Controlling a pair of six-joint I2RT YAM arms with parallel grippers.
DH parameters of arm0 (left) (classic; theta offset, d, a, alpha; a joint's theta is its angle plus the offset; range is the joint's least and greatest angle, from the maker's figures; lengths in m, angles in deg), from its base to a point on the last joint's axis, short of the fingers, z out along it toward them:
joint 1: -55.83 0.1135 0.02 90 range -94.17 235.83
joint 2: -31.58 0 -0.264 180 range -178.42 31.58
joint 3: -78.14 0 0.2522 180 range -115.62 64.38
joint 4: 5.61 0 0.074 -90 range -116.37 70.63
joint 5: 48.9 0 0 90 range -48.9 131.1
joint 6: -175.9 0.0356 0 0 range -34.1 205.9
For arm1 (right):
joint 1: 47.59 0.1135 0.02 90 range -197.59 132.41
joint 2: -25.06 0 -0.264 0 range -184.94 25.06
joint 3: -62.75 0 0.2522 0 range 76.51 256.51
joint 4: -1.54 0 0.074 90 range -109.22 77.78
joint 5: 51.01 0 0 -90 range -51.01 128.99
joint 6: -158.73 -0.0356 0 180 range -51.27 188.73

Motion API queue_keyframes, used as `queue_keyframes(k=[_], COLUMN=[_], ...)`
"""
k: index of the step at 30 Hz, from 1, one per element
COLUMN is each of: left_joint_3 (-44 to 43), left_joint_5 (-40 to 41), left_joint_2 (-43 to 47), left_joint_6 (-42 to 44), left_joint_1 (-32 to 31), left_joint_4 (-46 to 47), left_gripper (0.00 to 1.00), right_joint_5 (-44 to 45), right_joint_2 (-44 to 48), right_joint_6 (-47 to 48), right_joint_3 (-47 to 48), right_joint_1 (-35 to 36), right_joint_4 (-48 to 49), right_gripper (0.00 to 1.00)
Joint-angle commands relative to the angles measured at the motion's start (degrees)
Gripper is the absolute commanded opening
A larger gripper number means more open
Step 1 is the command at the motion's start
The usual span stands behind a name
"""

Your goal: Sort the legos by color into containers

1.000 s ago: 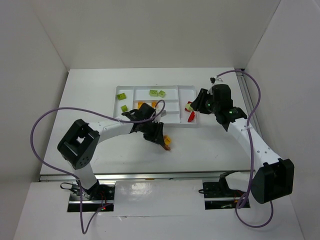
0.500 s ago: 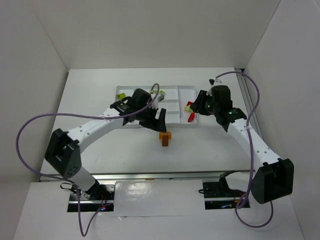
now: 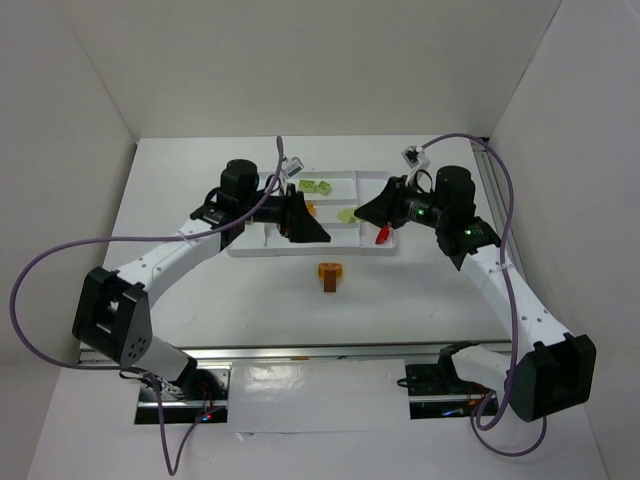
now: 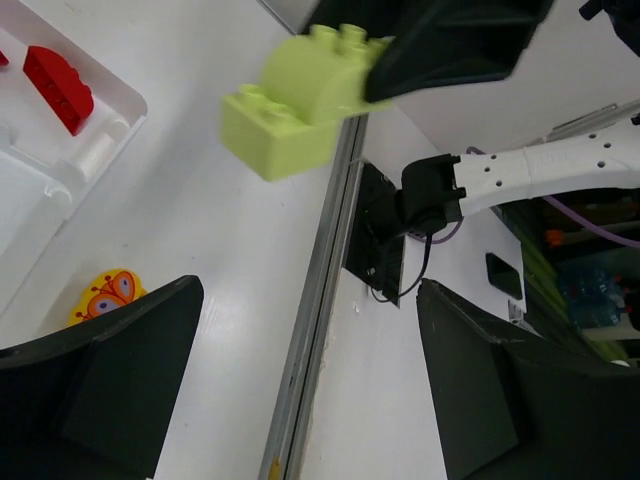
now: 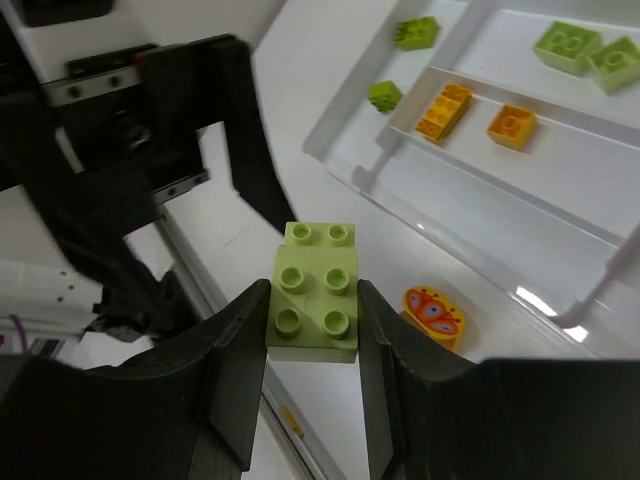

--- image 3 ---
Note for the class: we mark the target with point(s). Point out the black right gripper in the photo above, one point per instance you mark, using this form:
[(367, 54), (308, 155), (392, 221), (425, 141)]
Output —
[(395, 201)]

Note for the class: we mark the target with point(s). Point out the pale green sloped lego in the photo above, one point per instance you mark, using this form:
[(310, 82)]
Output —
[(346, 216)]

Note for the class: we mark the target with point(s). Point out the red curved lego brick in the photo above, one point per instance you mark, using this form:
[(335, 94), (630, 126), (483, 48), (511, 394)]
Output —
[(383, 235)]

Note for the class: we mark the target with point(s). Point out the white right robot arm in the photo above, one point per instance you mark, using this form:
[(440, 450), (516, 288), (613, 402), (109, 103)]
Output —
[(552, 369)]

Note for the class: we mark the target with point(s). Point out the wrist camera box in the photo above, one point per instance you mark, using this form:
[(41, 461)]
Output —
[(416, 158), (291, 167)]

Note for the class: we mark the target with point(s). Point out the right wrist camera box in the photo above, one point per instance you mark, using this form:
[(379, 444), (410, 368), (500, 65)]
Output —
[(416, 158)]

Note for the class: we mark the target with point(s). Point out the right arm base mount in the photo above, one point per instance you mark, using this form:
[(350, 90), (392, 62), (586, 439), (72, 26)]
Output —
[(432, 396)]

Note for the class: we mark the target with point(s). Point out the white compartment sorting tray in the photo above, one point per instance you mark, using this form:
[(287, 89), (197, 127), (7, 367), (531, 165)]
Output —
[(348, 190)]

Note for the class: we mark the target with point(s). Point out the pale green lego end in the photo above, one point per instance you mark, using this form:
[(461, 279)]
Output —
[(307, 186)]

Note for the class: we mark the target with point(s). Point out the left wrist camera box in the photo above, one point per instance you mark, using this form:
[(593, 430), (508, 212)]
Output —
[(291, 167)]

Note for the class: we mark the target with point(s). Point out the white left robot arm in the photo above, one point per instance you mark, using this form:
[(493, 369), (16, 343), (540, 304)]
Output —
[(114, 311)]

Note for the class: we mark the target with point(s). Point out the brown 2x2 lego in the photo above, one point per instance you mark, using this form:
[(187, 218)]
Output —
[(330, 280)]

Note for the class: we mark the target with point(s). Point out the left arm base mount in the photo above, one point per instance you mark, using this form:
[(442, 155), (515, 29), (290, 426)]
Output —
[(208, 398)]

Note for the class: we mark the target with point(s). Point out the aluminium side rail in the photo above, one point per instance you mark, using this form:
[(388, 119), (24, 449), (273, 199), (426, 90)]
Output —
[(494, 183)]

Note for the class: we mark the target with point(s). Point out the aluminium front rail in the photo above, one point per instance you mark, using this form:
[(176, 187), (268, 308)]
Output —
[(333, 351)]

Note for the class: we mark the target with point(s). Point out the yellow lego brick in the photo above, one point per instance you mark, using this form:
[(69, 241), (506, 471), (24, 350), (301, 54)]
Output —
[(333, 268)]

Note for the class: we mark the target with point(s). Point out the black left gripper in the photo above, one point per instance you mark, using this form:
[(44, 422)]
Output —
[(291, 214)]

